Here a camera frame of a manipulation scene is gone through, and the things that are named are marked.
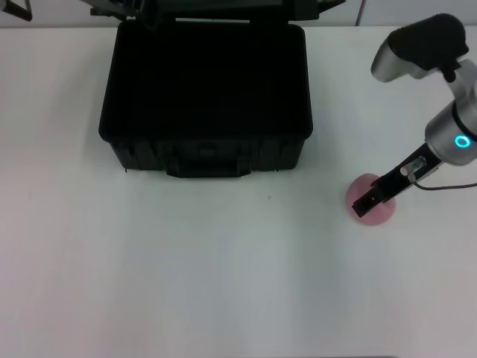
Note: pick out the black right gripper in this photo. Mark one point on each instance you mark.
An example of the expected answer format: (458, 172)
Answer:
(406, 175)

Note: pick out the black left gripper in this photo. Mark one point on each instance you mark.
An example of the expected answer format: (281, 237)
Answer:
(119, 7)

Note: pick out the pink peach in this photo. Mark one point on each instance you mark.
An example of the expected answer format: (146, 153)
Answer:
(376, 214)

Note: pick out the black plastic carrying case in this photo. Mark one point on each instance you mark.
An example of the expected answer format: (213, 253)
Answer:
(205, 85)

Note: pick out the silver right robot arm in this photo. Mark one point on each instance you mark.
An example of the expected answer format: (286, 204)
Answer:
(454, 134)

